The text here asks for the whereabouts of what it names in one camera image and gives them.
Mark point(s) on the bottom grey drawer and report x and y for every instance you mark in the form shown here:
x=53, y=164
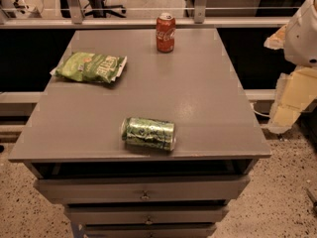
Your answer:
x=151, y=231

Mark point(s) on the middle grey drawer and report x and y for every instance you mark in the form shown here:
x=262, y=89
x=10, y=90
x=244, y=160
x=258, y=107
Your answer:
x=147, y=214

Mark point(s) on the green chip bag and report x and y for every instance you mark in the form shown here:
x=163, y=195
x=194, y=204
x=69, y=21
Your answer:
x=89, y=67

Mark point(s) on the green soda can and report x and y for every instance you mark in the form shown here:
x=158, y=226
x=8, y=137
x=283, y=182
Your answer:
x=151, y=133

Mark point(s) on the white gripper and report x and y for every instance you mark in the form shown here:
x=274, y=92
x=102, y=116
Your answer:
x=303, y=39

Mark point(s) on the top grey drawer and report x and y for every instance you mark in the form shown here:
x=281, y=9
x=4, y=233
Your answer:
x=110, y=190

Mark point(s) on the red cola can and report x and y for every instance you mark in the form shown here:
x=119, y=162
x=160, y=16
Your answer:
x=165, y=31

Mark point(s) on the grey drawer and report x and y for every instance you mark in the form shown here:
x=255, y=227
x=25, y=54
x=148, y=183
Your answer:
x=110, y=190
x=147, y=214
x=151, y=231

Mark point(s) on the grey drawer cabinet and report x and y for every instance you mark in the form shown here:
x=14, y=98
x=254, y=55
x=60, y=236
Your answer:
x=75, y=129

